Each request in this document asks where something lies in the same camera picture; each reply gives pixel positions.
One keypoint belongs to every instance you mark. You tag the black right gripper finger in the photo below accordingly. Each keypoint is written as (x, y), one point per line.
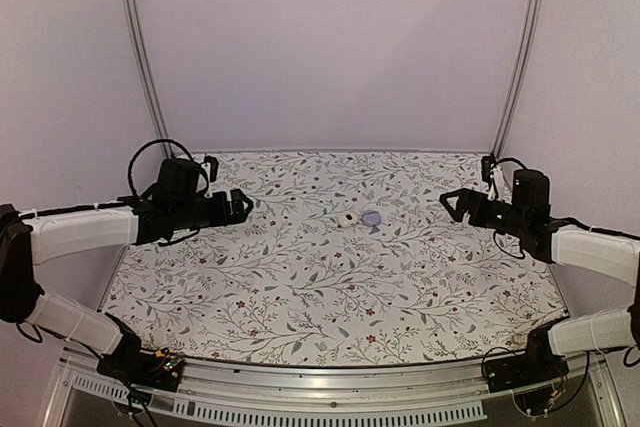
(462, 193)
(459, 208)

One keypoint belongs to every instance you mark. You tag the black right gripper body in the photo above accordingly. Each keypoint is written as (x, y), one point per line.
(509, 224)

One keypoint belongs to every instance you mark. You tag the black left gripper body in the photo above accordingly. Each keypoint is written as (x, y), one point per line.
(220, 216)

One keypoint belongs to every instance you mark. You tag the purple round case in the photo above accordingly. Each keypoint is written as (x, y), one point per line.
(371, 218)

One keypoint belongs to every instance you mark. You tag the cream earbud charging case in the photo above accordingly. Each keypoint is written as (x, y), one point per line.
(347, 220)

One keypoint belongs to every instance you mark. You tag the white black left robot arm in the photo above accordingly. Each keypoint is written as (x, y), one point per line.
(179, 201)

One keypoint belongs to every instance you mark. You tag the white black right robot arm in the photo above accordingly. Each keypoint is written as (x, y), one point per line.
(562, 242)

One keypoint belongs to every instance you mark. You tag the floral patterned table mat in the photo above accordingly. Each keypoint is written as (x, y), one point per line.
(290, 286)

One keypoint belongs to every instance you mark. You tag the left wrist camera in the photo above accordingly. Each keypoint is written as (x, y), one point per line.
(211, 166)

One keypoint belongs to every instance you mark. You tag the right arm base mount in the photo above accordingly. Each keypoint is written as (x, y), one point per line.
(525, 372)

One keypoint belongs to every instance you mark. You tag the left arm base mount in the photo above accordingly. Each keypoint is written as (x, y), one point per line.
(160, 369)

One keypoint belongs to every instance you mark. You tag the front aluminium rail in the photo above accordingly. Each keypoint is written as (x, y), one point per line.
(218, 393)

